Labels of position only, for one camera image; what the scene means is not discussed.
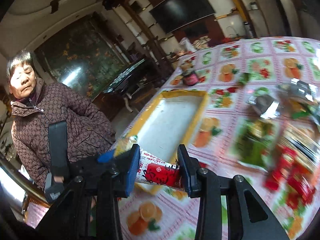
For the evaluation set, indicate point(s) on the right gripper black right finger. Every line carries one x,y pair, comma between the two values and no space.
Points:
248,215

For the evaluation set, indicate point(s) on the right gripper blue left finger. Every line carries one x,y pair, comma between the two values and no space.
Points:
118,181

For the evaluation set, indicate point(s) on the red white snack packet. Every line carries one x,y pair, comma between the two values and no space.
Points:
147,168

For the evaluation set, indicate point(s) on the large silver foil bag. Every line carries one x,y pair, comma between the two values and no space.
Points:
299,91

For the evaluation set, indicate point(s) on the dark green snack pouch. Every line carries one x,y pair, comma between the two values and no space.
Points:
255,142

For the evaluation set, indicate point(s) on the silver foil snack bag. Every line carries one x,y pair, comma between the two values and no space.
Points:
265,106

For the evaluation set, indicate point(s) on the left gloved hand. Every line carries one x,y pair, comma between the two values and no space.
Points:
52,189

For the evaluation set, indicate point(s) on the yellow taped foam box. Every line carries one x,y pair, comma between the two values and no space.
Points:
167,122

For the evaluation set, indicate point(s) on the woman in brown jacket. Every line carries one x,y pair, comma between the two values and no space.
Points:
37,105

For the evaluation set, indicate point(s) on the floral fruit tablecloth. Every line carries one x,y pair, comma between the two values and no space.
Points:
271,61

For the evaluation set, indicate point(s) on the floral painted glass cabinet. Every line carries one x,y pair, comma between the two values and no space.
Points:
81,57

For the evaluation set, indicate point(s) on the red label jar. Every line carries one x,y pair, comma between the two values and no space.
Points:
189,75

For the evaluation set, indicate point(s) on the small green foil candy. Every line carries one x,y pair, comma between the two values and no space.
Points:
244,78

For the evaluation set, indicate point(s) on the black wall television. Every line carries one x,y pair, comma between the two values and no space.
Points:
174,14

